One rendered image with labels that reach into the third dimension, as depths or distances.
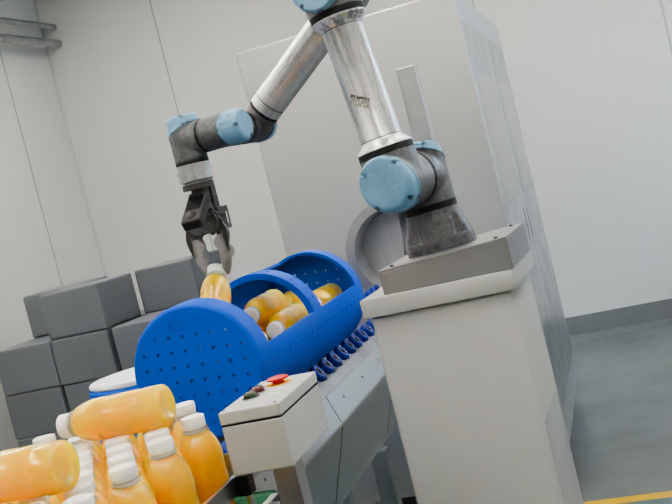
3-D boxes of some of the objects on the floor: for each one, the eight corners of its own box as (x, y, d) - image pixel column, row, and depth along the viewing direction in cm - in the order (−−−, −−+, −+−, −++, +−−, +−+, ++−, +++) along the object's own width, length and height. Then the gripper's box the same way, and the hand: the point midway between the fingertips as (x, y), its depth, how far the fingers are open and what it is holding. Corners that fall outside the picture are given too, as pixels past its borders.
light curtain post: (539, 573, 331) (417, 65, 321) (537, 581, 326) (414, 64, 315) (520, 575, 333) (399, 70, 322) (519, 583, 327) (395, 69, 317)
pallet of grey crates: (268, 434, 625) (220, 248, 617) (214, 480, 549) (159, 268, 542) (103, 462, 663) (56, 286, 656) (32, 507, 588) (-22, 310, 580)
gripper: (229, 175, 229) (252, 267, 230) (183, 187, 232) (206, 277, 233) (214, 178, 220) (239, 272, 222) (168, 190, 224) (192, 283, 225)
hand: (216, 271), depth 225 cm, fingers closed on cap, 4 cm apart
